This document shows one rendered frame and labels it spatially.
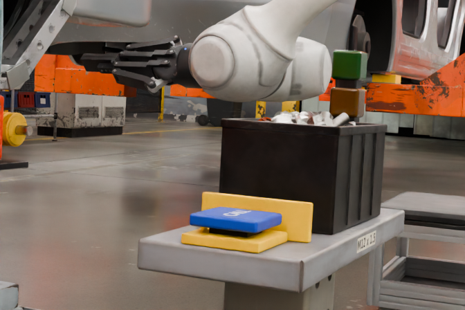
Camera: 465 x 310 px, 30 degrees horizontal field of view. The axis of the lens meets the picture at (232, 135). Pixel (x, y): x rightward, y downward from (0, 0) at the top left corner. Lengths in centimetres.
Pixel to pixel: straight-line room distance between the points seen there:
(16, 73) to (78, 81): 414
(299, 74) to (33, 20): 53
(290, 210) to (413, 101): 395
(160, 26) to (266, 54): 272
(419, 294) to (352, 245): 121
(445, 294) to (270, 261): 136
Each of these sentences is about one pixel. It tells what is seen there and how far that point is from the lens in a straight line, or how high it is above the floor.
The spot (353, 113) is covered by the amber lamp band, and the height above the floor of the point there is 58.
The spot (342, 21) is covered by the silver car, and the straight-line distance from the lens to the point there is 399.
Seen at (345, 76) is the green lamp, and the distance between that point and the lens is 117.
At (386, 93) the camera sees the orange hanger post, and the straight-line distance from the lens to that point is 483.
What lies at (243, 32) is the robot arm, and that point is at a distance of 120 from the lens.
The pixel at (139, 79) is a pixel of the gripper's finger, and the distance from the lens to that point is 145.
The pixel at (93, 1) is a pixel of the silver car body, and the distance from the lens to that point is 198.
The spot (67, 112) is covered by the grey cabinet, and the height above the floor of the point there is 27.
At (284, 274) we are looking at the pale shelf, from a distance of 79.
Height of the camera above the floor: 60
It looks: 3 degrees down
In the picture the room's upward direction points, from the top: 3 degrees clockwise
